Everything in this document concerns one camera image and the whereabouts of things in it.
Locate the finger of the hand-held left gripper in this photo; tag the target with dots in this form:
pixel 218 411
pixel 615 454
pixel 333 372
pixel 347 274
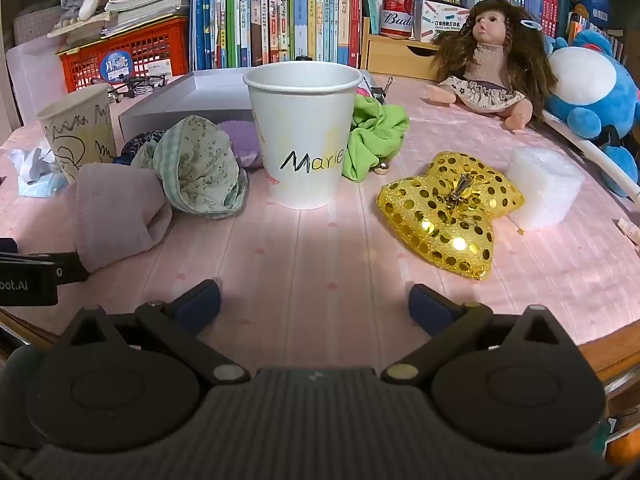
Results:
pixel 70 267

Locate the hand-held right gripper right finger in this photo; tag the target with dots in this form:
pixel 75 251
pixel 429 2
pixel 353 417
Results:
pixel 431 307

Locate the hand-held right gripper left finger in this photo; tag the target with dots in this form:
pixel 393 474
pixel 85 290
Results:
pixel 197 306

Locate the dusty pink cloth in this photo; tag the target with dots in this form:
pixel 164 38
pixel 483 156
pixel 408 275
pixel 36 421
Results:
pixel 115 210

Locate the blue face mask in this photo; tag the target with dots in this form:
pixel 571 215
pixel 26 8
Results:
pixel 40 187

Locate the gold sequin bow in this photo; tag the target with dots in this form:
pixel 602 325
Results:
pixel 425 210

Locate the pale green floral cloth hat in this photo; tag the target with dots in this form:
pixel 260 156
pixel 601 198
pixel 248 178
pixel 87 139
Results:
pixel 200 170

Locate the dark blue floral pouch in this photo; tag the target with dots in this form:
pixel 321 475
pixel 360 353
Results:
pixel 140 142

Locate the white foam block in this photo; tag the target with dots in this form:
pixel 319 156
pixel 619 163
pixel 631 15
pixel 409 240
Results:
pixel 545 185

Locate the green scrunchie with bell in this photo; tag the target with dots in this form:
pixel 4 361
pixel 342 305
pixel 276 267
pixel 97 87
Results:
pixel 375 130

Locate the grey cardboard box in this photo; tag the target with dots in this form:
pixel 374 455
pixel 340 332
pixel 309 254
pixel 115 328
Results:
pixel 200 95

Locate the pink scrunchie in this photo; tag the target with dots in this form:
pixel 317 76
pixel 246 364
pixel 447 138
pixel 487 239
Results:
pixel 364 91

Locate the white crumpled tissue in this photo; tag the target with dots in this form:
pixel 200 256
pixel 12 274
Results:
pixel 30 162

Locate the pink tablecloth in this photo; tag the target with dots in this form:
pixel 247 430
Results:
pixel 320 250

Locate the paper cup black scribble drawing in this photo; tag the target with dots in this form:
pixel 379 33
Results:
pixel 75 130

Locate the white plastic sheet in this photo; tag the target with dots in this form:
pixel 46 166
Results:
pixel 35 85

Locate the black toy bicycle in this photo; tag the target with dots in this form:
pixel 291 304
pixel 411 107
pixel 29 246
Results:
pixel 140 85

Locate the white paper cup cat drawing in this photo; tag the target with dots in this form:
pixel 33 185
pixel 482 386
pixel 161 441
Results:
pixel 300 125

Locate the wooden clothespin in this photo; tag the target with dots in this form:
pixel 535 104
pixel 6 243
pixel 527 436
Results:
pixel 630 232

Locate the white rod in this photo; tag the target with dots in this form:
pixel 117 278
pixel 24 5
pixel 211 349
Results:
pixel 575 142

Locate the black binder clip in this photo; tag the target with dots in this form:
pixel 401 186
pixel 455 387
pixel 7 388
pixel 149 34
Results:
pixel 381 91

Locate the red plastic crate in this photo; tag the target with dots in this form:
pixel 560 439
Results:
pixel 150 45

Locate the grey grid board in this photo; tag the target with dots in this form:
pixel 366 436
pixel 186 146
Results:
pixel 32 27

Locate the small wooden drawer box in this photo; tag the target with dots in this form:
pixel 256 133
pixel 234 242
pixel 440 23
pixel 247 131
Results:
pixel 400 57

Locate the brown haired doll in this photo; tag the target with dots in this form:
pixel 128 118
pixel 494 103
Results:
pixel 492 60

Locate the grey cloth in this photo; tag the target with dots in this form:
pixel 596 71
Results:
pixel 75 2

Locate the blue plush toy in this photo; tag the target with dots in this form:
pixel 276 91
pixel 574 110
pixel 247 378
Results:
pixel 590 90

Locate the white box pencil print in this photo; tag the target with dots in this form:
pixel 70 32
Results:
pixel 440 20

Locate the red beer can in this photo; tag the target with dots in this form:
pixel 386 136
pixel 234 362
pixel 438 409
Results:
pixel 397 10

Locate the row of books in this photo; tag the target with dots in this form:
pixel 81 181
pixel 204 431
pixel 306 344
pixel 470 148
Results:
pixel 300 20

